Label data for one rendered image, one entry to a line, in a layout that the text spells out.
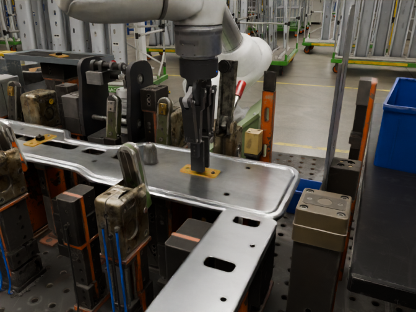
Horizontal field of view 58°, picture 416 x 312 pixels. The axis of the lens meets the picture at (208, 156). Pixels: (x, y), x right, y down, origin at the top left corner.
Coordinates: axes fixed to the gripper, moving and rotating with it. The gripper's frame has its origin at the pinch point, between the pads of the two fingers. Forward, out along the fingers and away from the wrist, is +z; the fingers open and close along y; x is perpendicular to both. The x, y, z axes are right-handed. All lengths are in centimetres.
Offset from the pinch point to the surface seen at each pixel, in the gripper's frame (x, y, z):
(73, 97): -48, -16, -4
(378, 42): 28, -720, 50
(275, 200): 18.2, 5.7, 4.3
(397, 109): 36.4, -11.0, -11.0
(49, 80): -72, -30, -4
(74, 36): -350, -345, 19
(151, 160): -11.6, 1.2, 3.1
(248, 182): 11.2, 0.8, 4.3
